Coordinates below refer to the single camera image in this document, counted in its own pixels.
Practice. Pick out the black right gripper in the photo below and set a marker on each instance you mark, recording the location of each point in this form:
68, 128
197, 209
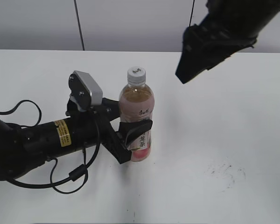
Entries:
204, 47

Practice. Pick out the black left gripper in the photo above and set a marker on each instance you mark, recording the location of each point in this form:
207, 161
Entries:
93, 126

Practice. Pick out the pink peach oolong tea bottle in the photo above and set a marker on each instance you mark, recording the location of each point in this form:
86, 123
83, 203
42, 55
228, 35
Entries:
136, 103

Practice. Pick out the white bottle cap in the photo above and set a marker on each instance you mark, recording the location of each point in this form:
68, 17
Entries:
136, 74

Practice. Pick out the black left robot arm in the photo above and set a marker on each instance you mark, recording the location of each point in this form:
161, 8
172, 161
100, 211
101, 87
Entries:
24, 148

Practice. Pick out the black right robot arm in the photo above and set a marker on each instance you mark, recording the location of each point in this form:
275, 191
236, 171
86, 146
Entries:
229, 27

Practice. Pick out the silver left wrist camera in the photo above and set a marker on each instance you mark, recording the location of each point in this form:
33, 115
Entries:
85, 91

